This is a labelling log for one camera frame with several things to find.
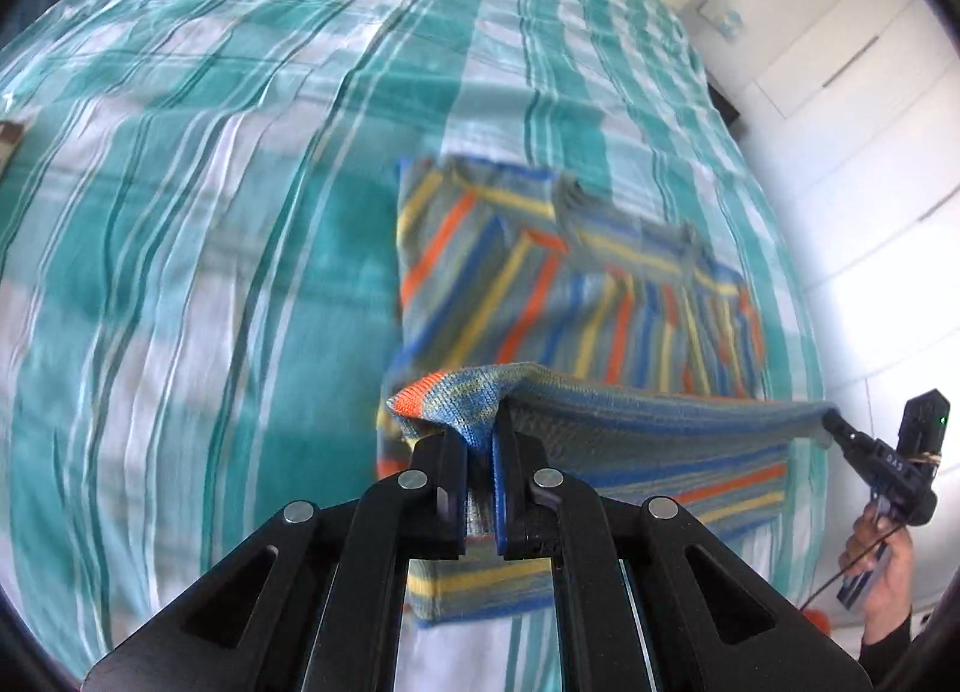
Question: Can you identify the teal plaid bed cover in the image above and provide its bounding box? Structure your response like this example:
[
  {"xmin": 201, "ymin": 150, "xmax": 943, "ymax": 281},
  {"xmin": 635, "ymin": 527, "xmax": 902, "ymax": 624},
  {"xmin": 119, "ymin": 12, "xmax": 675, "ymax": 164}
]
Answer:
[{"xmin": 0, "ymin": 0, "xmax": 826, "ymax": 692}]

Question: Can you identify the striped knit sweater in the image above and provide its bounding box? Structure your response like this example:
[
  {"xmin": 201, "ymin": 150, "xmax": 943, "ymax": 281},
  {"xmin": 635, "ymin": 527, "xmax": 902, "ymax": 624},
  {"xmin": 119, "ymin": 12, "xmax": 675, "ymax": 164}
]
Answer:
[{"xmin": 375, "ymin": 155, "xmax": 839, "ymax": 629}]

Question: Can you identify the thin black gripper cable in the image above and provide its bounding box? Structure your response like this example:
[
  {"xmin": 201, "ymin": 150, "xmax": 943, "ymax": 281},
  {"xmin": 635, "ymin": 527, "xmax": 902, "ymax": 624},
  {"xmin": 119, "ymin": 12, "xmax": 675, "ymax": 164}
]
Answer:
[{"xmin": 801, "ymin": 523, "xmax": 905, "ymax": 612}]

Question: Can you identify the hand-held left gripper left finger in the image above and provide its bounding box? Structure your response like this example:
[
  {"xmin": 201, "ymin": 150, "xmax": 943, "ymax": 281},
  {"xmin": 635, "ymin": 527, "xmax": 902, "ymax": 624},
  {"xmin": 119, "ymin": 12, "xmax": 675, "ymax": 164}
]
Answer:
[{"xmin": 81, "ymin": 433, "xmax": 467, "ymax": 692}]

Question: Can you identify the printed cushion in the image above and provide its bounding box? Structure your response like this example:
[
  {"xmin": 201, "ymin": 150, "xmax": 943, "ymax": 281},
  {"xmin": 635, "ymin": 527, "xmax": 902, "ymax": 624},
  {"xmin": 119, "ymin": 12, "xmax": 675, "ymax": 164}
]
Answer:
[{"xmin": 0, "ymin": 120, "xmax": 29, "ymax": 179}]

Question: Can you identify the wall socket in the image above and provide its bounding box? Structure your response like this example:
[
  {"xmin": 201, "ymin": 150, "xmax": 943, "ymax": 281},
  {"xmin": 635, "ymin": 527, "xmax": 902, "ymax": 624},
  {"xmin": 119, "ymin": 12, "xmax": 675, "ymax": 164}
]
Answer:
[{"xmin": 694, "ymin": 0, "xmax": 747, "ymax": 44}]

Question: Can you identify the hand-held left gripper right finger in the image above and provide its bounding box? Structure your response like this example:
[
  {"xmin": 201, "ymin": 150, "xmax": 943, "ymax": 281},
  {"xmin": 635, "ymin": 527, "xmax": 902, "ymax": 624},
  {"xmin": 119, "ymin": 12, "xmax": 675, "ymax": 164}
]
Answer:
[{"xmin": 491, "ymin": 407, "xmax": 875, "ymax": 692}]

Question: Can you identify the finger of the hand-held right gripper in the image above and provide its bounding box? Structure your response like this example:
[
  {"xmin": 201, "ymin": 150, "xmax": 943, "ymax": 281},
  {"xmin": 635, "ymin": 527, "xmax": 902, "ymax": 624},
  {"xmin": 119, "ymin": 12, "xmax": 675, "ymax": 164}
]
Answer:
[{"xmin": 823, "ymin": 411, "xmax": 875, "ymax": 464}]

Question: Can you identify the white wardrobe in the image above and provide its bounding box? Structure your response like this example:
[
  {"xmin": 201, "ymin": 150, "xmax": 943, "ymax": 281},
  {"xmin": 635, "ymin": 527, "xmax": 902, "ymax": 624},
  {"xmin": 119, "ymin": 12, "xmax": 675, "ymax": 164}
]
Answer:
[{"xmin": 675, "ymin": 0, "xmax": 960, "ymax": 633}]

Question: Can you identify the person's right hand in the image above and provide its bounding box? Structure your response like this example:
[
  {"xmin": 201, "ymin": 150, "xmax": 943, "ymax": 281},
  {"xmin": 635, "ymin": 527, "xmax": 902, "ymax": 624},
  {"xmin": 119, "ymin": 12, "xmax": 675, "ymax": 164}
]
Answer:
[{"xmin": 838, "ymin": 501, "xmax": 914, "ymax": 648}]

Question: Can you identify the person's right forearm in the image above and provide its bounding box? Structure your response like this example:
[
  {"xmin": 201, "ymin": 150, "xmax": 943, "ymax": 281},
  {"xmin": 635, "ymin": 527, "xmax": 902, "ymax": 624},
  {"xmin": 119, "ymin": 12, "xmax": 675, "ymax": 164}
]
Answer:
[{"xmin": 857, "ymin": 606, "xmax": 914, "ymax": 689}]

